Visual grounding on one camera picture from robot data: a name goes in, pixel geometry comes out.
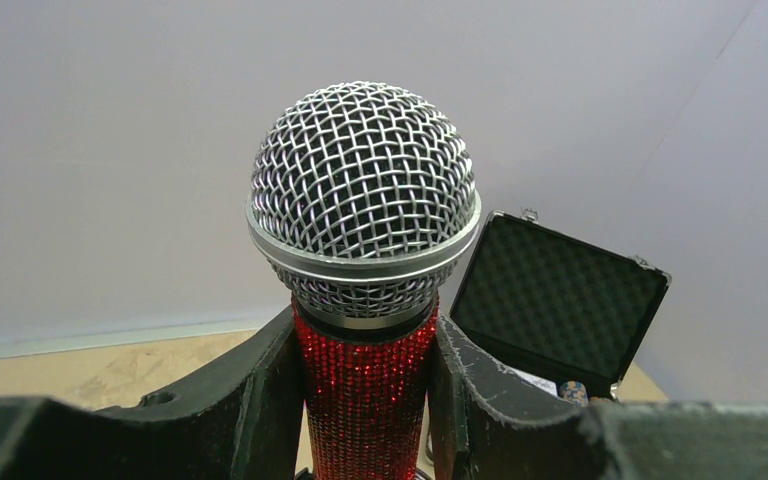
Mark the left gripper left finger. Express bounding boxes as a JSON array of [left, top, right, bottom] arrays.
[[0, 309, 304, 479]]

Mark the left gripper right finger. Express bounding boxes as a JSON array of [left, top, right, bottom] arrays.
[[428, 317, 768, 479]]

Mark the black poker chip case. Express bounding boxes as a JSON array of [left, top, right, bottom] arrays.
[[449, 210, 672, 398]]

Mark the red glitter microphone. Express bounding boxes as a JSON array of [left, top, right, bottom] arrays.
[[246, 80, 482, 479]]

